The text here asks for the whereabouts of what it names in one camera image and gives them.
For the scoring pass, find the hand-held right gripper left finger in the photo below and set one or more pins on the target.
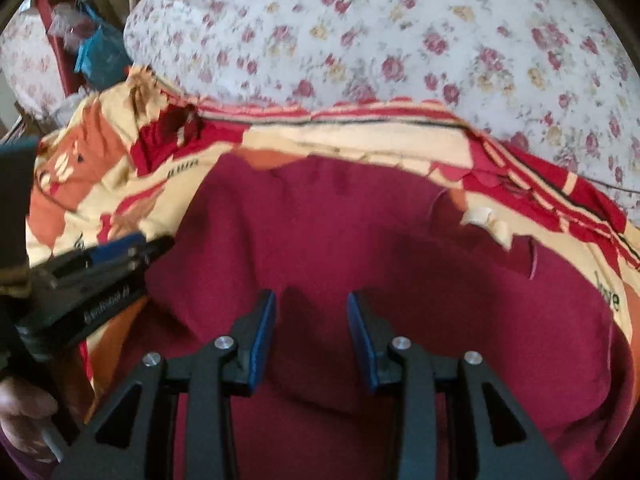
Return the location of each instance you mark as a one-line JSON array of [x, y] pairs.
[[262, 340]]

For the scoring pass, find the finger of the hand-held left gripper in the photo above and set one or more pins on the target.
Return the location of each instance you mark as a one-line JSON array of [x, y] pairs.
[[112, 251], [150, 254]]

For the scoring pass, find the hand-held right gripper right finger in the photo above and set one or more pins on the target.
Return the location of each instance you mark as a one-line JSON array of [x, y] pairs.
[[361, 345]]

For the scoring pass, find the maroon garment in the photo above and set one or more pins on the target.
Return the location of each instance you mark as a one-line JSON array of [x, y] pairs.
[[320, 240]]

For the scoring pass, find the person's left hand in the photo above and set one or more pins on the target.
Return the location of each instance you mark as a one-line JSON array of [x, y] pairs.
[[25, 410]]

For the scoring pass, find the red orange cream patterned blanket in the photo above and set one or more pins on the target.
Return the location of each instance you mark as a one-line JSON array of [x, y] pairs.
[[90, 170]]

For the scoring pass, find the blue plastic bag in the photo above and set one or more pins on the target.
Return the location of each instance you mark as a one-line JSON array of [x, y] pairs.
[[100, 52]]

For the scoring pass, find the white floral cushion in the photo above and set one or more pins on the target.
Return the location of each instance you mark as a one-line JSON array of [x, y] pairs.
[[27, 60]]

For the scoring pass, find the white floral quilt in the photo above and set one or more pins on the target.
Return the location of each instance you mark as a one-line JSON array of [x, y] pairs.
[[380, 30]]

